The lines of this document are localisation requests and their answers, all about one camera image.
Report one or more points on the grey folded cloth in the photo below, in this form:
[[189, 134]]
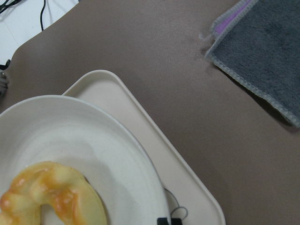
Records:
[[257, 43]]

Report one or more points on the glazed donut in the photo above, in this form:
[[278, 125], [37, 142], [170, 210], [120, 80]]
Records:
[[65, 189]]

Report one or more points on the cream round plate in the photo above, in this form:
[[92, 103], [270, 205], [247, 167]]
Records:
[[74, 133]]

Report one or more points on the cream rectangular tray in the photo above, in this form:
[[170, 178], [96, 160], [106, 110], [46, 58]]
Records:
[[187, 196]]

